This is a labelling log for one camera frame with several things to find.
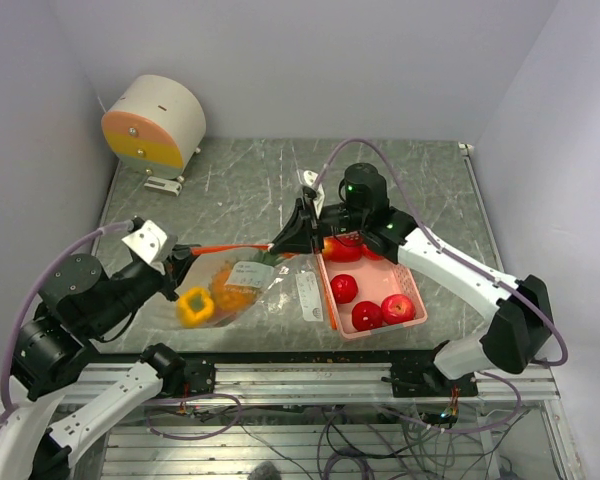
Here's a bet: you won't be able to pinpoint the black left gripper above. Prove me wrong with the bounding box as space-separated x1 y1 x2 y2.
83 241 200 337

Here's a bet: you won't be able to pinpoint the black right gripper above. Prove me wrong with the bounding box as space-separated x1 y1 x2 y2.
271 196 367 255

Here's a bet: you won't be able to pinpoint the yellow toy bell pepper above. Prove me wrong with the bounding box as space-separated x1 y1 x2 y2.
176 287 216 328

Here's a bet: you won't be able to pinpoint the clear zip bag orange zipper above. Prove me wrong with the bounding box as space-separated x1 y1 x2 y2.
175 244 293 329

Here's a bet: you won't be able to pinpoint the orange toy pineapple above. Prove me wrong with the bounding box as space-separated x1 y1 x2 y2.
209 250 284 313

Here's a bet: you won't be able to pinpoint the red toy apple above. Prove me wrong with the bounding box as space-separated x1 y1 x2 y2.
381 294 416 325

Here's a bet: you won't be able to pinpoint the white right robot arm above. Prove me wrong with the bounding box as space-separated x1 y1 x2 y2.
269 163 554 396

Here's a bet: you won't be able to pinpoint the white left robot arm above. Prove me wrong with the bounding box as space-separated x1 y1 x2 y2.
0 245 196 479

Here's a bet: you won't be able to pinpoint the pink perforated plastic basket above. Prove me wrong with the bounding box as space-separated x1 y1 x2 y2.
316 233 428 341

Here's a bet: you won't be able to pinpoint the red toy tomato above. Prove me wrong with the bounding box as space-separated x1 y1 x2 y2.
351 301 384 331

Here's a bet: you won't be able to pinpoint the cream cylindrical drawer cabinet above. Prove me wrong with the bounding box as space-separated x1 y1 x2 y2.
101 74 207 180

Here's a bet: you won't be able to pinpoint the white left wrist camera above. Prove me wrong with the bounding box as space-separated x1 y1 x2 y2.
122 220 178 275

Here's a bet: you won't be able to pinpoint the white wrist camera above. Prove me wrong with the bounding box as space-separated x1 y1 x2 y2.
299 170 326 218
122 220 178 275

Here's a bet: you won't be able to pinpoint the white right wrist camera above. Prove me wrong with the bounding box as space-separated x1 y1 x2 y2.
299 170 326 218

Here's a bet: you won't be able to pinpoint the small white metal bracket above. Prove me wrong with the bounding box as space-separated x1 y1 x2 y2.
144 176 182 196

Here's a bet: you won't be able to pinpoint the aluminium rail frame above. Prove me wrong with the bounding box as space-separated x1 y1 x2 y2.
71 351 585 479

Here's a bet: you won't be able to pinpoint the loose wires under table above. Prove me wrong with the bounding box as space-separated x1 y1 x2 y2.
144 387 519 480

